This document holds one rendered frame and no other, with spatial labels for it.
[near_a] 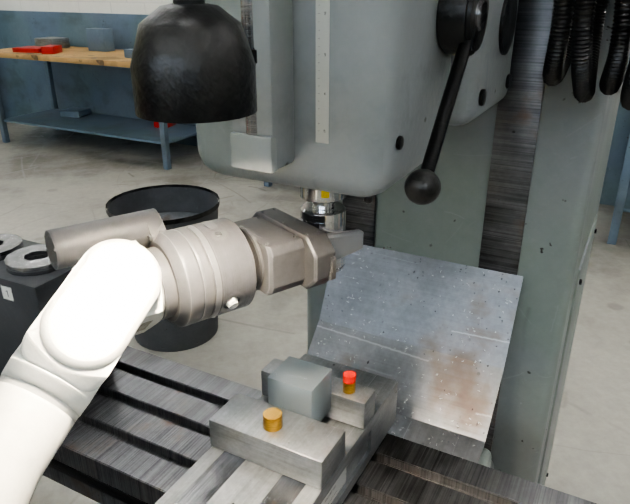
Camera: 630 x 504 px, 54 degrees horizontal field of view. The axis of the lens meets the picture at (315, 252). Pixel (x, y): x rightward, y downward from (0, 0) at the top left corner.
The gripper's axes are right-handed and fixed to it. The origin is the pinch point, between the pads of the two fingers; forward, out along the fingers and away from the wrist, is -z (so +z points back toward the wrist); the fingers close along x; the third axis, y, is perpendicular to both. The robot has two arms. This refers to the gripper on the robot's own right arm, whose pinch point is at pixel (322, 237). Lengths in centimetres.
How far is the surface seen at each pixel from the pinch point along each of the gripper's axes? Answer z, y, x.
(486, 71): -17.9, -16.3, -4.8
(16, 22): -132, 14, 707
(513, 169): -38.4, -0.1, 4.2
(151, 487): 17.7, 33.2, 11.4
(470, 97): -14.4, -14.0, -5.9
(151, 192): -66, 62, 211
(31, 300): 22.5, 16.6, 37.7
